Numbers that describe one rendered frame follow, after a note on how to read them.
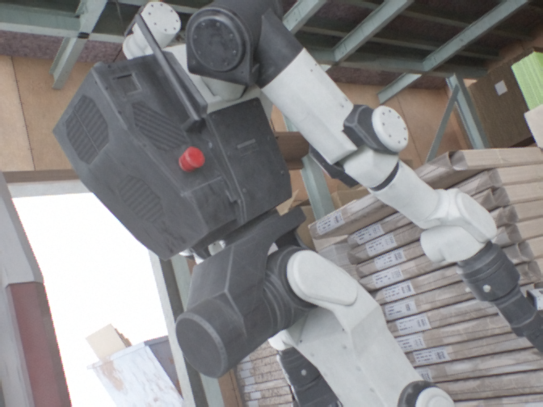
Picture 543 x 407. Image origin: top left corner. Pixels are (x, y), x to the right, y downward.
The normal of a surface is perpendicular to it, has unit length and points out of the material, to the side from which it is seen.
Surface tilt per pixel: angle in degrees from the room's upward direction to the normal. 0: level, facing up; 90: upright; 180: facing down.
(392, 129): 90
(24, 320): 85
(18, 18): 90
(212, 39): 129
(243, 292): 90
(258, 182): 101
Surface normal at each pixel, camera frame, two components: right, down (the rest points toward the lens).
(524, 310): -0.12, 0.19
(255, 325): 0.73, 0.02
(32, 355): 0.75, -0.44
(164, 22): 0.58, -0.34
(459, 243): -0.48, 0.44
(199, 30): -0.33, 0.61
